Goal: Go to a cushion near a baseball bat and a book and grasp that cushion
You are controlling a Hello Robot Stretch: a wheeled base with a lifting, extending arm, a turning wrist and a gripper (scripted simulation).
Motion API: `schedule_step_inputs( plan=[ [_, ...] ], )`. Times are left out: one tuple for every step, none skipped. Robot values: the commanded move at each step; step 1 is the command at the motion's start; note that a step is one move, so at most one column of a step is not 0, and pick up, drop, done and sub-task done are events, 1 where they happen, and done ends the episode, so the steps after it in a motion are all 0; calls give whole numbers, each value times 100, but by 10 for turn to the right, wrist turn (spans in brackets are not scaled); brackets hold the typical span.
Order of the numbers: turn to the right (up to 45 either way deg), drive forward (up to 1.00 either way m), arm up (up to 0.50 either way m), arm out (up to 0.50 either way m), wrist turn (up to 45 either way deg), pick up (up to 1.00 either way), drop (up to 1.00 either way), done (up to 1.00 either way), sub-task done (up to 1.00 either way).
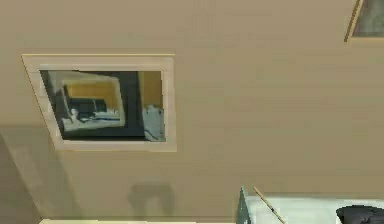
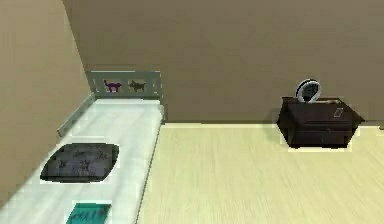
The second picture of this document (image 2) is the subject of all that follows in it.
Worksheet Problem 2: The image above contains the teal book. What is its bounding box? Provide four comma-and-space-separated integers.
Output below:
65, 202, 113, 224

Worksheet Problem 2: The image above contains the white bed with animal headboard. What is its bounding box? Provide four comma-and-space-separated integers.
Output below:
0, 70, 166, 224

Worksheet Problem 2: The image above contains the dark grey patterned cushion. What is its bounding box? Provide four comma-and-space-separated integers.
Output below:
39, 142, 120, 184

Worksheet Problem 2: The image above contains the dark brown nightstand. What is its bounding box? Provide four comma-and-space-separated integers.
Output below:
276, 96, 365, 149

